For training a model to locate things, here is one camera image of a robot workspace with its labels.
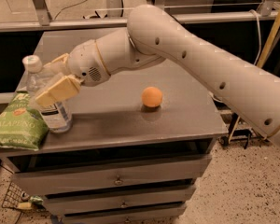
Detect orange ball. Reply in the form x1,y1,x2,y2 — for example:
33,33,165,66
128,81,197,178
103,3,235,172
142,87,162,107

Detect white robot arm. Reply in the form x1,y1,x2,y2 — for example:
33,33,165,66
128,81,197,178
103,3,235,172
35,5,280,147

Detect grey metal railing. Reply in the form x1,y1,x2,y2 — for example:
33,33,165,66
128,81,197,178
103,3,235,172
0,0,280,29

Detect green jalapeno chip bag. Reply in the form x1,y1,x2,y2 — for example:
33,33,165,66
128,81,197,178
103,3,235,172
0,91,49,150

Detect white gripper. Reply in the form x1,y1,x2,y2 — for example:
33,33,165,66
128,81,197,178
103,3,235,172
35,40,110,106

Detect black wire basket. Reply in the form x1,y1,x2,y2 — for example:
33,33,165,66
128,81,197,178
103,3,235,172
2,182,30,209

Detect grey drawer cabinet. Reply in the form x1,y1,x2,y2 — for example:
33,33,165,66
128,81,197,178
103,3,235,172
0,29,226,224

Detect yellow folding stand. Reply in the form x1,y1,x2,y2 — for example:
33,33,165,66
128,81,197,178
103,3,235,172
218,8,280,146

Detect white cable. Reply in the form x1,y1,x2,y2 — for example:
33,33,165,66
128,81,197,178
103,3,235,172
209,9,263,105

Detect clear plastic water bottle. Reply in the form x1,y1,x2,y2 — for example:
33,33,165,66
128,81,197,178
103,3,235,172
22,55,72,133

